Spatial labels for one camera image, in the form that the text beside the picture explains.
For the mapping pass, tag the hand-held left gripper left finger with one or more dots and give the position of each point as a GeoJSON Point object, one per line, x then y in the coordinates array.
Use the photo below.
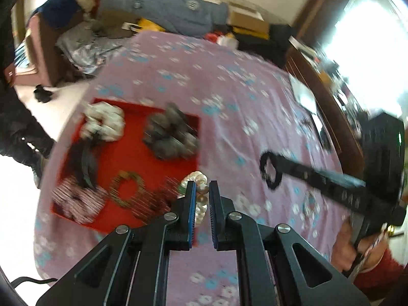
{"type": "Point", "coordinates": [191, 213]}

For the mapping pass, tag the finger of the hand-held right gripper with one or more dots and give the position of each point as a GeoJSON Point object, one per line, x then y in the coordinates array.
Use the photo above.
{"type": "Point", "coordinates": [299, 172]}

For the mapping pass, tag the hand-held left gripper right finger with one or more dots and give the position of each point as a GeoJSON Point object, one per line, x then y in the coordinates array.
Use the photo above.
{"type": "Point", "coordinates": [213, 213]}

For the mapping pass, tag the dark red patterned scrunchie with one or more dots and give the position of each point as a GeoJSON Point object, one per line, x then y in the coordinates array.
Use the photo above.
{"type": "Point", "coordinates": [156, 197]}

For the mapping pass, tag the red tray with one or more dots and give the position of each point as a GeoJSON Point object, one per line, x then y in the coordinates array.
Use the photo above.
{"type": "Point", "coordinates": [134, 162]}

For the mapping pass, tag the olive green scrunchie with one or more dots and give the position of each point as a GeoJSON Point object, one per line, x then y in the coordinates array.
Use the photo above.
{"type": "Point", "coordinates": [115, 189]}

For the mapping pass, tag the grey scrunchie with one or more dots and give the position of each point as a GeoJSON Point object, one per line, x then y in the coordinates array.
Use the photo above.
{"type": "Point", "coordinates": [169, 137]}

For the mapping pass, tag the pink striped scrunchie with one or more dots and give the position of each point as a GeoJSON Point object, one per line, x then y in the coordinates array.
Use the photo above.
{"type": "Point", "coordinates": [79, 202]}

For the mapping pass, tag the black hair band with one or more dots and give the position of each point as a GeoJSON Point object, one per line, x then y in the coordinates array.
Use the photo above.
{"type": "Point", "coordinates": [86, 165]}

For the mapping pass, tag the white black scrunchie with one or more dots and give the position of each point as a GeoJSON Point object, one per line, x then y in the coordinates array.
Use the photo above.
{"type": "Point", "coordinates": [105, 124]}

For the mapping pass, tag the person's right forearm red sleeve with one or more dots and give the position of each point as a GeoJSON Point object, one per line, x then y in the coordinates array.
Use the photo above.
{"type": "Point", "coordinates": [382, 274]}

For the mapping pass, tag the person's right hand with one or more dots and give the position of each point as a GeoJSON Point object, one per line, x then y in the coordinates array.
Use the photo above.
{"type": "Point", "coordinates": [342, 248]}

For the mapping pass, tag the dark smartphone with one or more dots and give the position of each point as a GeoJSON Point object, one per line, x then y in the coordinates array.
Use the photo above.
{"type": "Point", "coordinates": [322, 134]}

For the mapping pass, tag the wooden headboard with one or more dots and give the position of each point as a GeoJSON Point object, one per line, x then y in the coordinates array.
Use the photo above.
{"type": "Point", "coordinates": [331, 108]}

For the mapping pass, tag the white paper envelope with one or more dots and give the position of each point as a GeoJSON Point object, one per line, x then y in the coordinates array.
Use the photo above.
{"type": "Point", "coordinates": [304, 97]}

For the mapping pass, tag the pink floral bedsheet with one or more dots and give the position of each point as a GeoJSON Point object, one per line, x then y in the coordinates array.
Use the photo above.
{"type": "Point", "coordinates": [223, 102]}

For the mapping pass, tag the black bag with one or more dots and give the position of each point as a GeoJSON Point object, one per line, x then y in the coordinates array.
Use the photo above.
{"type": "Point", "coordinates": [274, 44]}

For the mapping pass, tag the bright window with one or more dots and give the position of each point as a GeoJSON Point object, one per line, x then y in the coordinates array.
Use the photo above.
{"type": "Point", "coordinates": [366, 22]}

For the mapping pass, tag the red white packet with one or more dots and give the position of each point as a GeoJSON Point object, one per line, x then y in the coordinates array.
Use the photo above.
{"type": "Point", "coordinates": [223, 40]}

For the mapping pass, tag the cardboard box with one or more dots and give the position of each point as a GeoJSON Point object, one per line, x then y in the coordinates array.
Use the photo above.
{"type": "Point", "coordinates": [247, 20]}

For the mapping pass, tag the dark cloth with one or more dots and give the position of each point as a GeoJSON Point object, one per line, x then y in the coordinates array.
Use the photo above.
{"type": "Point", "coordinates": [43, 94]}

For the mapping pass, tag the yellow packet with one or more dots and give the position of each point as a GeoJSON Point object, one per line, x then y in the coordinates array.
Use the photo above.
{"type": "Point", "coordinates": [151, 25]}

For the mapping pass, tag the silver grey cloth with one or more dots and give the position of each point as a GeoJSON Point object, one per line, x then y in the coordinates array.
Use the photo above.
{"type": "Point", "coordinates": [83, 49]}

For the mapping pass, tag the blue quilted blanket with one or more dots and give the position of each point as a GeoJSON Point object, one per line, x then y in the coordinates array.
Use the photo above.
{"type": "Point", "coordinates": [165, 9]}

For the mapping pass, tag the brown cloth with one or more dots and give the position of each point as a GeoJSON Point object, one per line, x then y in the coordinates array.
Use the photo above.
{"type": "Point", "coordinates": [114, 22]}

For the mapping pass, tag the pink armchair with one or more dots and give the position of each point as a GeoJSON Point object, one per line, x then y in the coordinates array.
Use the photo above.
{"type": "Point", "coordinates": [35, 67]}

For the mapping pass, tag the blue cloth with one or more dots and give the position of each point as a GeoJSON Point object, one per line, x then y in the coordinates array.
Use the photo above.
{"type": "Point", "coordinates": [60, 9]}

